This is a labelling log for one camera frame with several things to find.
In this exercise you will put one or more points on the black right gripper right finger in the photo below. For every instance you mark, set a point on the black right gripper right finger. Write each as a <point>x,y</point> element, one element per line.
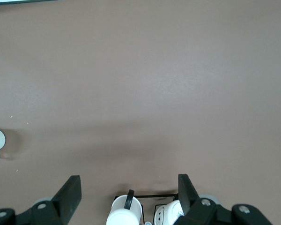
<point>189,201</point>

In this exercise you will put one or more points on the brown table cover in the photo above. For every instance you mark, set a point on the brown table cover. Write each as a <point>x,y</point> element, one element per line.
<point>140,82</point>

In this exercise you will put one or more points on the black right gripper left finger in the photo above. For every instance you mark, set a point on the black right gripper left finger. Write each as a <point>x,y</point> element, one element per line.
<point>63,201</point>

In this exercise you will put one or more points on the white mug with face print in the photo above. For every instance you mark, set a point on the white mug with face print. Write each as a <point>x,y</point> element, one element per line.
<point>166,213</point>

